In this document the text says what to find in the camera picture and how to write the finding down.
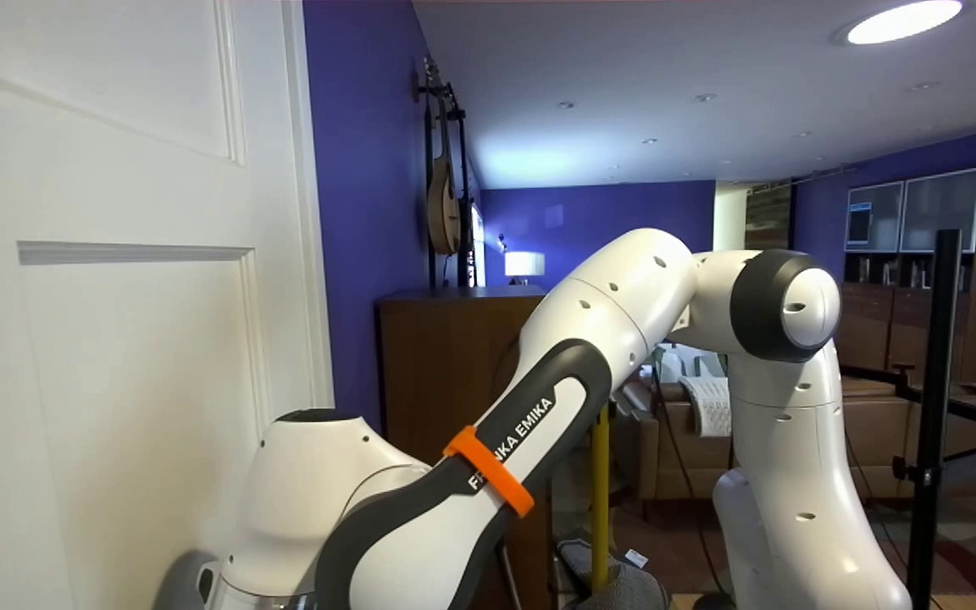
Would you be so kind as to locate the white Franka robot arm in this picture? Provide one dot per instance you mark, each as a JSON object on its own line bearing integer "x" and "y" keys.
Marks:
{"x": 625, "y": 326}

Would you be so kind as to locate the brown wooden cabinet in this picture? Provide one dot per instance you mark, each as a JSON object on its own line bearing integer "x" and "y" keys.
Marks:
{"x": 441, "y": 361}

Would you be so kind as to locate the white shade table lamp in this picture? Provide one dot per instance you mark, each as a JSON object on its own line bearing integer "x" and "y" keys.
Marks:
{"x": 523, "y": 266}

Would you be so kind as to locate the tan wooden mandolin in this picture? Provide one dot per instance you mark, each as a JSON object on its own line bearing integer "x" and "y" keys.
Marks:
{"x": 441, "y": 204}

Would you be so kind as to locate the yellow pole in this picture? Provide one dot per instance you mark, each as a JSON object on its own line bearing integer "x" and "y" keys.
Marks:
{"x": 600, "y": 510}

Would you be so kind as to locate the white blanket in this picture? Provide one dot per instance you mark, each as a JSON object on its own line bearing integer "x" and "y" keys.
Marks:
{"x": 713, "y": 405}

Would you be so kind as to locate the grey stand base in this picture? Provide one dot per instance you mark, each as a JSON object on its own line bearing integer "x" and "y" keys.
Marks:
{"x": 625, "y": 584}

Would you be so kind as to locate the white panel door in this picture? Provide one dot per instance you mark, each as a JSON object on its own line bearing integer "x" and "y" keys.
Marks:
{"x": 117, "y": 340}

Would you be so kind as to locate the black stand pole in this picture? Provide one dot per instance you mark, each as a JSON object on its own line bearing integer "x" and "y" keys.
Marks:
{"x": 932, "y": 429}

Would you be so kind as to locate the round ceiling light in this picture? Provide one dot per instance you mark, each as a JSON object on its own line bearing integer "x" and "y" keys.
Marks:
{"x": 903, "y": 22}

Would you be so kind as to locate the glass front wall cabinet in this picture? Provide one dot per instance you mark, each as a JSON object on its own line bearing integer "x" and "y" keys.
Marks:
{"x": 916, "y": 206}

